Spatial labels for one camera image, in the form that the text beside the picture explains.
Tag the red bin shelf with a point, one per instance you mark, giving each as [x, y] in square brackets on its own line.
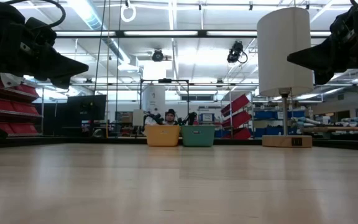
[11, 107]

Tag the black background monitor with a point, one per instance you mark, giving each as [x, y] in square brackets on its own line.
[85, 107]

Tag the black ceiling dome camera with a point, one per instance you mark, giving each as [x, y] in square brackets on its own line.
[158, 56]

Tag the silver ventilation duct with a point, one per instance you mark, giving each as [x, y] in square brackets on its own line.
[85, 12]

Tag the blue white box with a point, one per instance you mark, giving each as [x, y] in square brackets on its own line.
[207, 117]

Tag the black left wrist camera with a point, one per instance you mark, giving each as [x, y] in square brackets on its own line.
[40, 32]

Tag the white background box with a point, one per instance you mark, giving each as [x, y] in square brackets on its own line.
[138, 117]

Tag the teal plastic bin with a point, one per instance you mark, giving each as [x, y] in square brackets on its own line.
[197, 138]

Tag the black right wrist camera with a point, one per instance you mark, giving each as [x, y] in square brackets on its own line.
[342, 26]

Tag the red bin rack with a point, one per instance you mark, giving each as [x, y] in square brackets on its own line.
[236, 119]

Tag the white cylindrical tank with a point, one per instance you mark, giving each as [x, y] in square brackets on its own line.
[154, 99]

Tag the wooden background table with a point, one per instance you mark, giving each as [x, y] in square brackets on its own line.
[337, 128]

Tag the white shade lamp wooden base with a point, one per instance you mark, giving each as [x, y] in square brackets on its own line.
[284, 49]

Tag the black aluminium table frame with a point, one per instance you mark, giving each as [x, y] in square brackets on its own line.
[73, 141]

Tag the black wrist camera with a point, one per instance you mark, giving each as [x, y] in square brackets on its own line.
[342, 26]
[40, 32]

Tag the black rig frame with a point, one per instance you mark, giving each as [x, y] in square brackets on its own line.
[166, 80]

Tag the blue bin shelf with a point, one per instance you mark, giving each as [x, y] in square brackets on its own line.
[266, 115]

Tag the black background robot arm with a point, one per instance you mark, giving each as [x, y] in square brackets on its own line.
[154, 118]
[190, 118]

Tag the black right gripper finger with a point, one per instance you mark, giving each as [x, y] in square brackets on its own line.
[324, 76]
[315, 57]

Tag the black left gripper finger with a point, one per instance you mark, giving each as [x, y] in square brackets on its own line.
[64, 67]
[61, 83]

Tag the yellow plastic bin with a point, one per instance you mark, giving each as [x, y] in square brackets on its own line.
[163, 137]

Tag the person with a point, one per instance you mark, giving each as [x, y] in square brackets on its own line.
[170, 118]

